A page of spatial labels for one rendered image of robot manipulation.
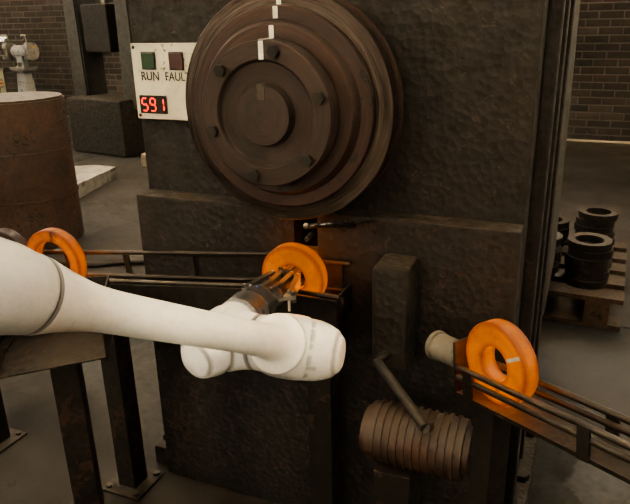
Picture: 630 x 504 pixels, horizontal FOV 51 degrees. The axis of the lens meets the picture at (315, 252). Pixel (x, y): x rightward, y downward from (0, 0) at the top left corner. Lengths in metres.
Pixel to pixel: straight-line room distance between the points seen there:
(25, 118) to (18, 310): 3.32
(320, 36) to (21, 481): 1.59
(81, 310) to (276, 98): 0.60
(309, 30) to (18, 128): 2.95
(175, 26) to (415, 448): 1.09
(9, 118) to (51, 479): 2.37
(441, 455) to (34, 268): 0.86
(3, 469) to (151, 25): 1.41
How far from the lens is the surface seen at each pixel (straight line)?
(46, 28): 10.22
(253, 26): 1.35
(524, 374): 1.17
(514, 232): 1.39
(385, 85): 1.28
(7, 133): 4.09
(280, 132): 1.28
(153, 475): 2.13
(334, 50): 1.29
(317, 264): 1.44
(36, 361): 1.57
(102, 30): 7.00
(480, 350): 1.24
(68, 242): 1.85
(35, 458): 2.33
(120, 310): 0.93
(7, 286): 0.77
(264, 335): 1.03
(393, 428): 1.37
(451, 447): 1.34
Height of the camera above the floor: 1.30
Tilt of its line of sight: 20 degrees down
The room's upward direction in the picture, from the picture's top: 1 degrees counter-clockwise
